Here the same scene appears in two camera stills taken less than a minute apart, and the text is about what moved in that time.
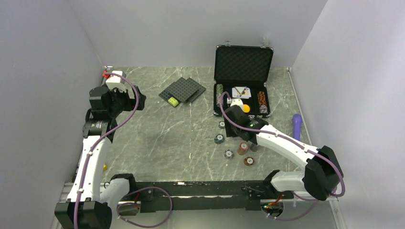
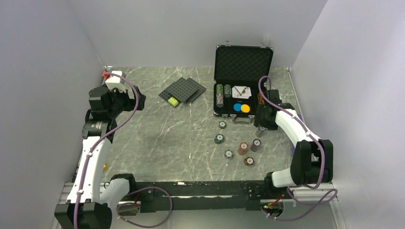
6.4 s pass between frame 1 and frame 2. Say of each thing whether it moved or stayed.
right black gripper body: moved
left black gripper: stayed
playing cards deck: stayed
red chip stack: stayed
